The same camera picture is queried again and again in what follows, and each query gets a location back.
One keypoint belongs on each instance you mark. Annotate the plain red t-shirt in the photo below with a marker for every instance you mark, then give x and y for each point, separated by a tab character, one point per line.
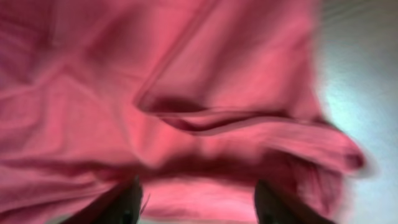
199	99

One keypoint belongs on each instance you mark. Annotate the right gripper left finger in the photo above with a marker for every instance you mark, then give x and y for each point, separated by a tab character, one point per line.
120	205

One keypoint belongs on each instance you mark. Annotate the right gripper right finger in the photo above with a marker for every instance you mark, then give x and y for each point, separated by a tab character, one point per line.
276	206

